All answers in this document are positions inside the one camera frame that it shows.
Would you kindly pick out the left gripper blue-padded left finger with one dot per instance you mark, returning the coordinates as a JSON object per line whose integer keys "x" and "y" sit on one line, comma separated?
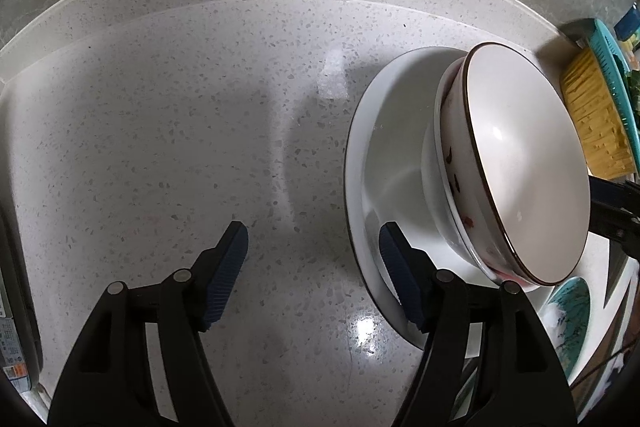
{"x": 107, "y": 380}

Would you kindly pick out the large white bowl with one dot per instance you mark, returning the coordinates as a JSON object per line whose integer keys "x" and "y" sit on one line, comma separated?
{"x": 383, "y": 176}
{"x": 436, "y": 189}

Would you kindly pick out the stainless steel rice cooker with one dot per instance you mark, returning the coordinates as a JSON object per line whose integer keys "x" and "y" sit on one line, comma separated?
{"x": 21, "y": 350}

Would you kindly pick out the small red-patterned bowl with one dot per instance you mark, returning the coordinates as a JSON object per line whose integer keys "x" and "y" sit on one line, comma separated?
{"x": 511, "y": 165}

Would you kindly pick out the teal colander basket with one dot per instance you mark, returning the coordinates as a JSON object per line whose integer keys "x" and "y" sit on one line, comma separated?
{"x": 614, "y": 67}

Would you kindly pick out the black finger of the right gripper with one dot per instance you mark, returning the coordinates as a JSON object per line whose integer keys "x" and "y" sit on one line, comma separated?
{"x": 615, "y": 212}

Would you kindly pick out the teal floral plate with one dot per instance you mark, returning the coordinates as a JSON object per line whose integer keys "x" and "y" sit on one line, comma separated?
{"x": 566, "y": 318}

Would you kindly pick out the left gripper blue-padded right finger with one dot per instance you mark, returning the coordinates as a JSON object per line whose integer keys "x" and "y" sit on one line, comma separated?
{"x": 519, "y": 377}

